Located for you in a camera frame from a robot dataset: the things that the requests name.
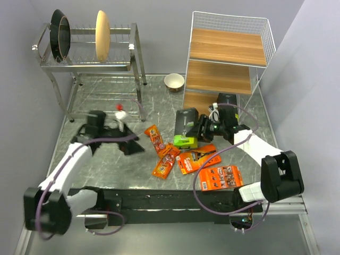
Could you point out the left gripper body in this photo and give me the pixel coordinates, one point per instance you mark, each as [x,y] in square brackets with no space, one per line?
[110,132]

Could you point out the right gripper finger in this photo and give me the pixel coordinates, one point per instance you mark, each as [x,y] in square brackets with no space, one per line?
[206,138]
[200,128]

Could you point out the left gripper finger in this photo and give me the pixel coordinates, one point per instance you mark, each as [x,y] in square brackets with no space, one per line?
[128,135]
[130,147]

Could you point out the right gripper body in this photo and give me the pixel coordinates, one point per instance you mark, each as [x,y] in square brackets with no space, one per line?
[216,128]

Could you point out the black green razor box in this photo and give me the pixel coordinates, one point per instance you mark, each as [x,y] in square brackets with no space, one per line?
[224,101]
[185,120]

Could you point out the orange razor bag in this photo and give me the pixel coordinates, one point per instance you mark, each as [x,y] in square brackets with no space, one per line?
[156,139]
[167,161]

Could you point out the steel dish rack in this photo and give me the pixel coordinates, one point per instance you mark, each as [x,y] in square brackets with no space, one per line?
[82,83]

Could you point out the white wire wooden shelf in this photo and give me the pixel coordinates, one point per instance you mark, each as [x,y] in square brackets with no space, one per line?
[225,54]

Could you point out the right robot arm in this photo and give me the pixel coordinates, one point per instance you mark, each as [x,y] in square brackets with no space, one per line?
[280,177]

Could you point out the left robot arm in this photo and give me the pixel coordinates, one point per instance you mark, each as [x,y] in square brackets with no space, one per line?
[48,208]

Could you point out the orange Gillette Fusion pack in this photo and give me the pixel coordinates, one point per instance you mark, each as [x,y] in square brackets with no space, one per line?
[191,161]

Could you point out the orange razor pack back side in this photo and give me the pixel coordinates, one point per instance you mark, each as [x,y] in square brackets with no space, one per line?
[220,178]

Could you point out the white brown bowl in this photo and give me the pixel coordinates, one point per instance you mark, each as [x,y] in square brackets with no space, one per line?
[174,82]

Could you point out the beige plate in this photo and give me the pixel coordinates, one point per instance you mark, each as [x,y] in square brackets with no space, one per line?
[103,36]

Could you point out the black plate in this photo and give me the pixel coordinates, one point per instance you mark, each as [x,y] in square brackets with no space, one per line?
[60,36]

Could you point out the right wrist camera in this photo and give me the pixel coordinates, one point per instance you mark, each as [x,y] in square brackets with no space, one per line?
[213,112]

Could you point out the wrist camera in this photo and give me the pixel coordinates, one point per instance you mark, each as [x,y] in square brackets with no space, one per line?
[120,115]
[213,112]

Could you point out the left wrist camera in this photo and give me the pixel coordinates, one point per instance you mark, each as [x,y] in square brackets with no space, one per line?
[120,115]

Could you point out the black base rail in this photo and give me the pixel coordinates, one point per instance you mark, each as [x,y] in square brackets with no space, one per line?
[142,206]

